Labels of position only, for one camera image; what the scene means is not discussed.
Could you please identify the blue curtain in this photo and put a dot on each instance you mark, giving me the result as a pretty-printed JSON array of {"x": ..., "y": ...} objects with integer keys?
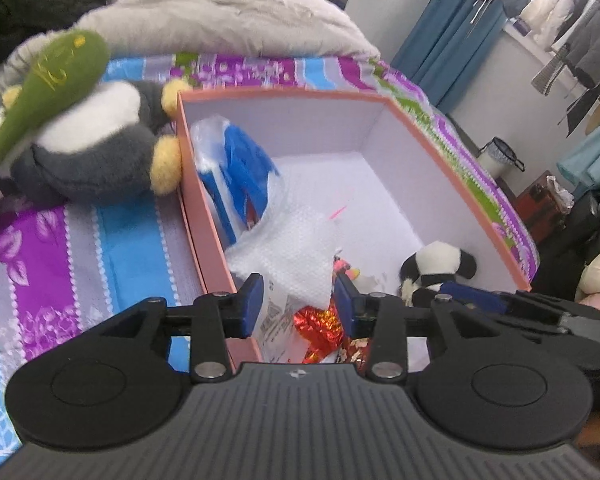
[{"x": 445, "y": 35}]

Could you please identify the grey penguin plush toy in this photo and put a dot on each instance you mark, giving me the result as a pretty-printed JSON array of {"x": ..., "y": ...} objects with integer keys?
[{"x": 80, "y": 160}]

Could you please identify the teal cloth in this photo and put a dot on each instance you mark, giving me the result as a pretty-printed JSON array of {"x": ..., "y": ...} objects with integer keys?
[{"x": 590, "y": 150}]

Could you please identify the blue printed plastic bag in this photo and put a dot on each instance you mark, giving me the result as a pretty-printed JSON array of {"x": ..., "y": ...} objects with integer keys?
[{"x": 245, "y": 160}]

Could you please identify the small panda plush toy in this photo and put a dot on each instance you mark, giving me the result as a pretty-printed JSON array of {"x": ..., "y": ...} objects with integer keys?
[{"x": 437, "y": 257}]

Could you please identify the grey duvet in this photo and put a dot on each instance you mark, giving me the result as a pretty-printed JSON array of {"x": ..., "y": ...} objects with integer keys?
[{"x": 220, "y": 10}]

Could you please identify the white bubble wrap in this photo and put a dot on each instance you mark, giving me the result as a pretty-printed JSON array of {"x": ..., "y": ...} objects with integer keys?
[{"x": 290, "y": 245}]

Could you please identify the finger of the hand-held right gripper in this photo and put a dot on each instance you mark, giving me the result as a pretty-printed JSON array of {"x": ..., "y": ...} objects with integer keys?
[{"x": 475, "y": 295}]

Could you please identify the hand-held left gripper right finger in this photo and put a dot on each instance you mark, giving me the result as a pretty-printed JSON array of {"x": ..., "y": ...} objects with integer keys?
[{"x": 342, "y": 305}]

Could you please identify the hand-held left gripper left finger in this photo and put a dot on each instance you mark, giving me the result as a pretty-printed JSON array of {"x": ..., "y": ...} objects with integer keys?
[{"x": 254, "y": 305}]

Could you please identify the hanging white jacket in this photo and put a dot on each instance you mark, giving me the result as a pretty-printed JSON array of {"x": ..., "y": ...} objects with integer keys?
[{"x": 550, "y": 15}]

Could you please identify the hanging striped garment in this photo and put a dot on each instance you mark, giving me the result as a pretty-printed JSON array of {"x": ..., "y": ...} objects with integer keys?
[{"x": 550, "y": 70}]

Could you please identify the white printed plastic packet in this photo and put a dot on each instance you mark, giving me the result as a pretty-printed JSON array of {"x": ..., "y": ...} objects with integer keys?
[{"x": 280, "y": 325}]

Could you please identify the pink cardboard box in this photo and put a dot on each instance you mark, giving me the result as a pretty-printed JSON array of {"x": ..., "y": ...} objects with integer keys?
[{"x": 330, "y": 130}]

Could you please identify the green plush stick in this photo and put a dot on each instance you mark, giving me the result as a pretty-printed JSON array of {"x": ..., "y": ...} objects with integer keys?
[{"x": 55, "y": 70}]

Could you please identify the black garment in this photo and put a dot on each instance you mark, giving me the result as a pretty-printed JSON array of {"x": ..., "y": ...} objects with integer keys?
[{"x": 30, "y": 0}]

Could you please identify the red-brown box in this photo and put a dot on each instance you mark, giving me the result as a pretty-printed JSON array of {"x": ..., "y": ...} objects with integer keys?
[{"x": 535, "y": 205}]

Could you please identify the shiny red foil wrapper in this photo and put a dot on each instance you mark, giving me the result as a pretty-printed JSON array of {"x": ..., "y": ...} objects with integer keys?
[{"x": 320, "y": 327}]

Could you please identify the hanging grey coat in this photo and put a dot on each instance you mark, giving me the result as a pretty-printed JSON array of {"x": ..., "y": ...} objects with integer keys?
[{"x": 595, "y": 25}]

